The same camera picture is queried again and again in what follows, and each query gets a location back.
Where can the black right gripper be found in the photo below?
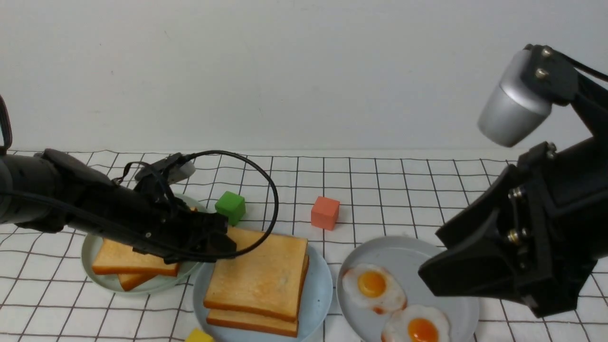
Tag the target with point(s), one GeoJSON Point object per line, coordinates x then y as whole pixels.
{"type": "Point", "coordinates": [546, 220]}

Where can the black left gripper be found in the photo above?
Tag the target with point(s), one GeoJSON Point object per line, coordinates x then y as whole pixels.
{"type": "Point", "coordinates": [162, 227]}

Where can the toast slice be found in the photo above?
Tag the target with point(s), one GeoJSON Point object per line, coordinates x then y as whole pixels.
{"type": "Point", "coordinates": [129, 282]}
{"type": "Point", "coordinates": [222, 317]}
{"type": "Point", "coordinates": [116, 258]}
{"type": "Point", "coordinates": [265, 281]}

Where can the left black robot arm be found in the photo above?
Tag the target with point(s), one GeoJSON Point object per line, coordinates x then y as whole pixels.
{"type": "Point", "coordinates": [53, 190]}

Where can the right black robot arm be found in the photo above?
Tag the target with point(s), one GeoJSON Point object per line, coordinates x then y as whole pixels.
{"type": "Point", "coordinates": [591, 99]}

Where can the green cube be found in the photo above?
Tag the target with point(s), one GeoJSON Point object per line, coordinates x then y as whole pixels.
{"type": "Point", "coordinates": [232, 206]}

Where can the grey plate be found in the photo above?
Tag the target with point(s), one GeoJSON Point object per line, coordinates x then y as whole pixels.
{"type": "Point", "coordinates": [402, 256]}

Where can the yellow cube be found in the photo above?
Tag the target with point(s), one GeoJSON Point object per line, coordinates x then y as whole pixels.
{"type": "Point", "coordinates": [197, 335]}

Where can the orange-red cube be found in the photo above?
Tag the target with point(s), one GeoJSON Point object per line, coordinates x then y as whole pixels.
{"type": "Point", "coordinates": [324, 213]}

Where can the front fried egg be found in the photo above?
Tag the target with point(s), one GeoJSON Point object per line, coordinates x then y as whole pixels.
{"type": "Point", "coordinates": [416, 323]}

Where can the fried egg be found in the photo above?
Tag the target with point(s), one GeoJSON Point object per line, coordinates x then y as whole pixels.
{"type": "Point", "coordinates": [416, 323]}
{"type": "Point", "coordinates": [373, 288]}

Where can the white checkered tablecloth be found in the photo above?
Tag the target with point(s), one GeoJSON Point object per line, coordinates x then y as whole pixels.
{"type": "Point", "coordinates": [47, 297]}

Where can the light blue plate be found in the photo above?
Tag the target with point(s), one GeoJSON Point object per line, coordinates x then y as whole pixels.
{"type": "Point", "coordinates": [315, 304]}

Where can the left fried egg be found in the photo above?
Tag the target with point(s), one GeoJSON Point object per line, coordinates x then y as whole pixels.
{"type": "Point", "coordinates": [373, 288]}

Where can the pale green plate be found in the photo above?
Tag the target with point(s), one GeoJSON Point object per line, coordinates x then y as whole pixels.
{"type": "Point", "coordinates": [91, 246]}

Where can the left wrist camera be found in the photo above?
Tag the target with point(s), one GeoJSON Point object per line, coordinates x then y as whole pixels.
{"type": "Point", "coordinates": [175, 168]}

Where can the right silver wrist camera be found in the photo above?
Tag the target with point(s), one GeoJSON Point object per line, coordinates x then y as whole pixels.
{"type": "Point", "coordinates": [537, 78]}

